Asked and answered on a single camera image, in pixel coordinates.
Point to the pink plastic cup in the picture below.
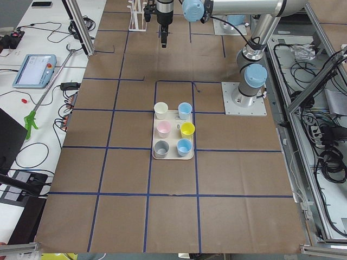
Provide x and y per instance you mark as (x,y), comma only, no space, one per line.
(164,128)

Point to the black power adapter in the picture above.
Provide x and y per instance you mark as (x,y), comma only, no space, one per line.
(70,86)

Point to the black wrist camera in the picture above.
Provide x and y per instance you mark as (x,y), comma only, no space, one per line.
(149,9)

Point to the green handled reacher grabber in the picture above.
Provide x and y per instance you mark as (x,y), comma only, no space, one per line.
(29,120)

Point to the cream serving tray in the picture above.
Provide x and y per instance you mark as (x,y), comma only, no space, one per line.
(174,136)

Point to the white plastic cup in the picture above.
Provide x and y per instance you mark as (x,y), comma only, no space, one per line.
(161,110)

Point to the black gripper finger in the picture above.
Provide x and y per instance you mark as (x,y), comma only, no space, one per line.
(163,36)
(166,32)

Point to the black smartphone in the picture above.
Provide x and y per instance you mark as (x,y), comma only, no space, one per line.
(42,4)

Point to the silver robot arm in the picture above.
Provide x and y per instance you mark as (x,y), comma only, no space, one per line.
(253,74)

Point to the grey plastic cup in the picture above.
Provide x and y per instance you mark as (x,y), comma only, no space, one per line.
(161,149)

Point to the light blue plastic cup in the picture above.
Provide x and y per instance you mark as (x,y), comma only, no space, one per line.
(184,146)
(184,110)

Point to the white wire cup rack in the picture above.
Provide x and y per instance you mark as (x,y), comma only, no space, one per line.
(137,20)

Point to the aluminium frame post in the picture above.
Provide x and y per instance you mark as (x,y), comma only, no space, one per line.
(75,16)

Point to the yellow plastic cup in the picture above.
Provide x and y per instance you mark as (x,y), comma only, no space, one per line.
(187,130)

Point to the blue teach pendant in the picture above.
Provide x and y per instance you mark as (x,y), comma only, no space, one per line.
(35,71)

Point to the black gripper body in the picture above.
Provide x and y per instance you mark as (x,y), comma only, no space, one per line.
(164,14)

